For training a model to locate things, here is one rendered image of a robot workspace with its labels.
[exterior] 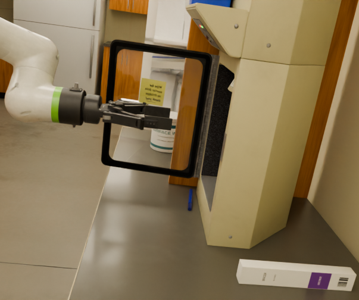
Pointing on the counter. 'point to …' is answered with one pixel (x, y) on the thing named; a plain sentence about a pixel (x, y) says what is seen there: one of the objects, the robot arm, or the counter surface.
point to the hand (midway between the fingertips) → (163, 118)
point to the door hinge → (207, 115)
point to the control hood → (222, 25)
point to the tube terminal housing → (268, 118)
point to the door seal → (197, 113)
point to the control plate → (205, 32)
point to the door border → (196, 112)
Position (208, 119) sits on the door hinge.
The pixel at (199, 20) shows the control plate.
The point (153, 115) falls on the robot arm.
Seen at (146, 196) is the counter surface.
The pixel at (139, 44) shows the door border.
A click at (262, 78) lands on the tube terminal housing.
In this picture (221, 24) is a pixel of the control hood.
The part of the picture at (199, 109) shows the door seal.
